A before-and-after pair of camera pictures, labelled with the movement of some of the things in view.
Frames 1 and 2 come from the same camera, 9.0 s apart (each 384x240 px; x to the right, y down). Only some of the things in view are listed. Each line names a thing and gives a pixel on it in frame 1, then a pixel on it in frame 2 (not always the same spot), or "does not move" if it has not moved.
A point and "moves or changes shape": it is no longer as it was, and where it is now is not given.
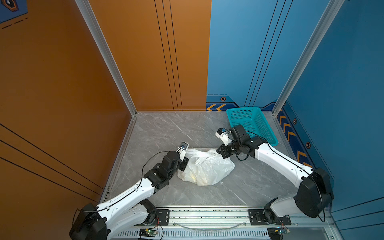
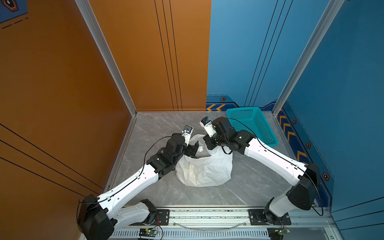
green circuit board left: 147,232 does not move
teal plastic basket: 254,122 does not move
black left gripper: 184,164 -> 189,148
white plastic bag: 205,166 moves or changes shape
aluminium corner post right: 331,12 does not move
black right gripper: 223,151 -> 208,140
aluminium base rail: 225,223 does not move
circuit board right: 280,232 does not move
